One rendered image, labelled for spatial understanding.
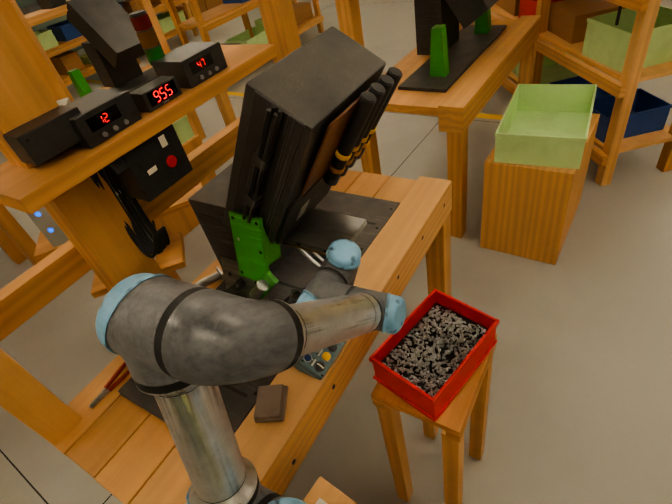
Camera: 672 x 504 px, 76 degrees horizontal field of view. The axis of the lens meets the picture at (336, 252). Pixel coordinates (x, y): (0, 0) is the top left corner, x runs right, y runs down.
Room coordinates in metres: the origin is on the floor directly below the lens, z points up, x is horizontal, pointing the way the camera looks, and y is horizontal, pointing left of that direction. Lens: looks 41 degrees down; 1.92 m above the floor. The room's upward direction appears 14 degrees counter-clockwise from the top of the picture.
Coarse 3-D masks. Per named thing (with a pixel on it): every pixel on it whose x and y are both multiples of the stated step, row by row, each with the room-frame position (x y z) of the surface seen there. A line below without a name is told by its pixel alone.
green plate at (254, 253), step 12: (240, 216) 1.00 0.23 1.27; (240, 228) 1.00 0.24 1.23; (252, 228) 0.97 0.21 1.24; (240, 240) 1.00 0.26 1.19; (252, 240) 0.97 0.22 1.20; (264, 240) 0.95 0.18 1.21; (240, 252) 1.00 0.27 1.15; (252, 252) 0.97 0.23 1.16; (264, 252) 0.94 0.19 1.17; (276, 252) 0.99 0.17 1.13; (240, 264) 0.99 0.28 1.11; (252, 264) 0.96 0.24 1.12; (264, 264) 0.94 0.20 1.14; (252, 276) 0.96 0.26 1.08
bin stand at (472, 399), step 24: (480, 384) 0.63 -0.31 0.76; (384, 408) 0.64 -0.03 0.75; (408, 408) 0.60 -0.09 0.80; (456, 408) 0.56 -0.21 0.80; (480, 408) 0.73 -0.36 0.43; (384, 432) 0.66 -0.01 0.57; (432, 432) 0.85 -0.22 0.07; (456, 432) 0.50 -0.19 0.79; (480, 432) 0.73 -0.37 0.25; (456, 456) 0.51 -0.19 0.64; (480, 456) 0.72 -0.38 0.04; (408, 480) 0.65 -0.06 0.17; (456, 480) 0.51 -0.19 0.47
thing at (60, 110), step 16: (48, 112) 1.06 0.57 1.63; (64, 112) 1.03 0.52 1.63; (80, 112) 1.05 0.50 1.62; (16, 128) 1.00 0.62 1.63; (32, 128) 0.97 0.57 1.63; (48, 128) 0.99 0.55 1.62; (64, 128) 1.01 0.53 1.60; (16, 144) 0.95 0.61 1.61; (32, 144) 0.95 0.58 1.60; (48, 144) 0.97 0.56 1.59; (64, 144) 1.00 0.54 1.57; (32, 160) 0.94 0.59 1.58
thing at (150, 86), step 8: (152, 80) 1.26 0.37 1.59; (160, 80) 1.25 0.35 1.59; (168, 80) 1.24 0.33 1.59; (176, 80) 1.25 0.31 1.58; (144, 88) 1.21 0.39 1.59; (152, 88) 1.19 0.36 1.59; (168, 88) 1.23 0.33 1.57; (176, 88) 1.25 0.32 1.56; (136, 96) 1.18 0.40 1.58; (144, 96) 1.17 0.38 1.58; (152, 96) 1.18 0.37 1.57; (160, 96) 1.20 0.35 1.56; (168, 96) 1.22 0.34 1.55; (176, 96) 1.24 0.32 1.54; (136, 104) 1.19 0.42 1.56; (144, 104) 1.17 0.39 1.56; (152, 104) 1.18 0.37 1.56; (160, 104) 1.19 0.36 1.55
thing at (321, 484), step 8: (320, 480) 0.45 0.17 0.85; (312, 488) 0.43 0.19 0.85; (320, 488) 0.43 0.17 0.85; (328, 488) 0.42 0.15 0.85; (336, 488) 0.42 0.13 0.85; (312, 496) 0.41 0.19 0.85; (320, 496) 0.41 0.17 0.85; (328, 496) 0.41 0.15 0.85; (336, 496) 0.40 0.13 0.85; (344, 496) 0.40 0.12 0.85
